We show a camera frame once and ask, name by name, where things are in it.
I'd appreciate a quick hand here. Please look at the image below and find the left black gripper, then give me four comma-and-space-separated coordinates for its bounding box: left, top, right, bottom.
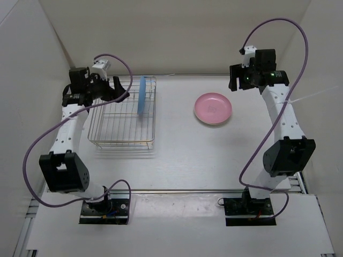
86, 73, 130, 103

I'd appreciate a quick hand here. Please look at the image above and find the pink plate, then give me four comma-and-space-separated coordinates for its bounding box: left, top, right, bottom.
193, 92, 233, 123

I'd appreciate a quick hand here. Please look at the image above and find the cream plate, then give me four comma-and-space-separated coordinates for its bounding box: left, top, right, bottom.
193, 112, 231, 127

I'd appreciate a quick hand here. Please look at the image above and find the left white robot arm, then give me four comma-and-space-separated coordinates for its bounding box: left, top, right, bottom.
39, 62, 129, 214

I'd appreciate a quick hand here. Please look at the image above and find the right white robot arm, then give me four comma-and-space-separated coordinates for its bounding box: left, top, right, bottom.
229, 46, 316, 214

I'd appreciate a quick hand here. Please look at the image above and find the blue plate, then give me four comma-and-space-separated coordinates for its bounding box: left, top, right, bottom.
137, 76, 146, 115

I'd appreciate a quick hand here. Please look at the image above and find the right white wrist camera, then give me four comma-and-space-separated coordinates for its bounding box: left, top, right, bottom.
239, 46, 257, 68

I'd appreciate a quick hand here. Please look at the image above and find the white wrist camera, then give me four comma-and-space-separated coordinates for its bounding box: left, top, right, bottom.
92, 59, 111, 80
239, 46, 257, 68

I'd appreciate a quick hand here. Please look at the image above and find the metal wire dish rack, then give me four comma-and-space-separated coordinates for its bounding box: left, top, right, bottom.
87, 76, 156, 150

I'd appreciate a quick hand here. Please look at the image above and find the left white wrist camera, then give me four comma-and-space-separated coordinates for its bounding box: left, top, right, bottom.
92, 59, 111, 80

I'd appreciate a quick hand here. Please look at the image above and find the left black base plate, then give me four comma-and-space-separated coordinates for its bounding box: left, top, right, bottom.
79, 193, 131, 225

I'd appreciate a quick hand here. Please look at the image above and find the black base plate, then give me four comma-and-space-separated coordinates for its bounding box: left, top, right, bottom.
79, 193, 131, 225
217, 198, 277, 226

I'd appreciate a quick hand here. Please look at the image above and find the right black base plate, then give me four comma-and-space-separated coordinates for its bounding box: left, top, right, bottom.
217, 198, 277, 226

